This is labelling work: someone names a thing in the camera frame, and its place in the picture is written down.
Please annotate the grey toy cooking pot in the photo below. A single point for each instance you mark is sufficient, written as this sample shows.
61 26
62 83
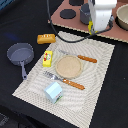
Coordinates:
85 14

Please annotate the toy fork wooden handle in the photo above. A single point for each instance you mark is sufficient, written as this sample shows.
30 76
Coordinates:
54 77

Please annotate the orange toy bread loaf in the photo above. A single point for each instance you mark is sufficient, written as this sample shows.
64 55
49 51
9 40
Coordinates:
46 38

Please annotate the yellow toy cheese wedge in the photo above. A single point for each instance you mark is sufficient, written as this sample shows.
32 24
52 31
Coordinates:
90 27

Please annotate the light blue milk carton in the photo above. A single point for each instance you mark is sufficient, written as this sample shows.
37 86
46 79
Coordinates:
53 92

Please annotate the toy knife wooden handle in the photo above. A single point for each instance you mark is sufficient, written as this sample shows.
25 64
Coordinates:
80 56

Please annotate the beige bowl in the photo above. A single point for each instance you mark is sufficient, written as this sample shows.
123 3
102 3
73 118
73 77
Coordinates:
122 16

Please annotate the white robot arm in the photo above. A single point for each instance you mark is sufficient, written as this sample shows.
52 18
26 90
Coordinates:
101 11

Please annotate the yellow toy butter box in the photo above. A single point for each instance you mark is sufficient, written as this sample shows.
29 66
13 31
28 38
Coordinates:
47 58

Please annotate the black round burner back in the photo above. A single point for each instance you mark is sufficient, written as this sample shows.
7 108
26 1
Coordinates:
76 2

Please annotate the black round burner front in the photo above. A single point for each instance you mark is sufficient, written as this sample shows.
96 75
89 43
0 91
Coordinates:
67 14

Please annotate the grey toy frying pan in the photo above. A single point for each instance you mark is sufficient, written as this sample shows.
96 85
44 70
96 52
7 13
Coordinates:
21 54

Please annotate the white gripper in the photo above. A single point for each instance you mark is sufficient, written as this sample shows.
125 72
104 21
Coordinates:
107 28

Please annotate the black round burner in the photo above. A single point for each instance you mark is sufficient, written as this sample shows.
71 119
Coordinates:
67 14
76 2

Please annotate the round wooden plate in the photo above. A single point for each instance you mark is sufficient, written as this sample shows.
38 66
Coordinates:
69 66

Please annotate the beige striped placemat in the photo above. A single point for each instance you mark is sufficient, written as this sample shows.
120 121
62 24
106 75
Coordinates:
75 109

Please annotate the pink toy stove board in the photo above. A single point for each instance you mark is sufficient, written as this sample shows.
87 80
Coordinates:
115 33

